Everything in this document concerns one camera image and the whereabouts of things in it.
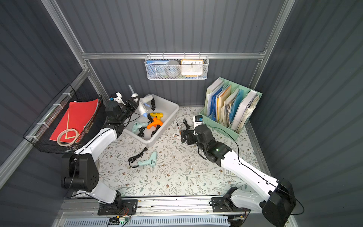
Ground white blue-tip glue gun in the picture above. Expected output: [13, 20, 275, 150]
[128, 84, 156, 118]

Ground mint glue gun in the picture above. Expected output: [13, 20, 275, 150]
[128, 147, 157, 168]
[131, 122, 148, 138]

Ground yellow glue gun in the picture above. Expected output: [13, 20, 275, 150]
[147, 113, 164, 122]

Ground orange glue gun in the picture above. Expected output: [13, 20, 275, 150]
[147, 117, 163, 137]

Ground translucent white storage box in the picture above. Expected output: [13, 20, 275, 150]
[123, 94, 179, 147]

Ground small white orange-tip glue gun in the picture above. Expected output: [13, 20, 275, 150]
[173, 119, 192, 140]

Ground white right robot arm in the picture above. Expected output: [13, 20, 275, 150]
[181, 124, 297, 227]

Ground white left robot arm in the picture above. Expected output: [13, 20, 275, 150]
[61, 96, 140, 204]

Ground blue box in basket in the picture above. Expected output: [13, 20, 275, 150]
[145, 60, 169, 79]

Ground blue folder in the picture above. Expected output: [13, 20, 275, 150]
[207, 87, 223, 117]

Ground green plastic file organizer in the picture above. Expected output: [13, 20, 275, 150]
[200, 77, 262, 139]

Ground red folder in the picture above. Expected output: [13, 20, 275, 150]
[49, 99, 100, 143]

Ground white calculator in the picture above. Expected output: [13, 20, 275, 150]
[224, 169, 235, 176]

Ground teal perforated folder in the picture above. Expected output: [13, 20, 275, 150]
[228, 89, 244, 124]

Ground grey tape roll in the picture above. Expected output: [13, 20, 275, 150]
[165, 60, 180, 78]

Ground floral table mat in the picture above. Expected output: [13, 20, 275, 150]
[96, 107, 252, 197]

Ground yellow alarm clock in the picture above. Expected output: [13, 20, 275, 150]
[180, 59, 204, 77]

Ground white thick binder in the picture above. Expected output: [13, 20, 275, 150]
[230, 90, 259, 133]

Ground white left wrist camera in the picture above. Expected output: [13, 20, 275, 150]
[109, 92, 125, 105]

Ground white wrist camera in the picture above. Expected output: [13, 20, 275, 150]
[192, 115, 203, 135]
[109, 92, 125, 105]

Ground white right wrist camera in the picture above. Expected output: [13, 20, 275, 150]
[192, 115, 203, 135]

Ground white wire wall basket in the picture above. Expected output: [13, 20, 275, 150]
[144, 54, 209, 80]

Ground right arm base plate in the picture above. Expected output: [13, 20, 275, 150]
[209, 197, 250, 213]

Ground black wire side basket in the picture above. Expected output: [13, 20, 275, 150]
[23, 86, 105, 154]

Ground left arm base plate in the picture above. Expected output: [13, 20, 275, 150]
[97, 199, 138, 216]

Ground aluminium front rail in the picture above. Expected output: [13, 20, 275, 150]
[53, 194, 290, 227]

